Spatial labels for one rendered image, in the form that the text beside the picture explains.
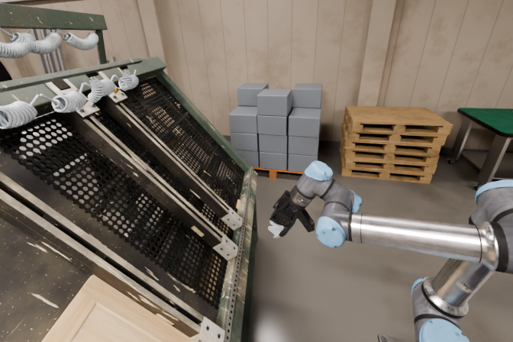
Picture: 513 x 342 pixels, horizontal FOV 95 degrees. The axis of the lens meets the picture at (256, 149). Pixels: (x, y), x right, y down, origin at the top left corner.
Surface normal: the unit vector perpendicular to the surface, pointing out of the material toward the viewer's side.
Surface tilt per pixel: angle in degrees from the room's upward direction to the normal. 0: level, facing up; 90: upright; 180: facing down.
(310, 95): 90
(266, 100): 90
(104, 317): 54
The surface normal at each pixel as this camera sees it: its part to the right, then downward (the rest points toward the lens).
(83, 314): 0.78, -0.54
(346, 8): -0.23, 0.44
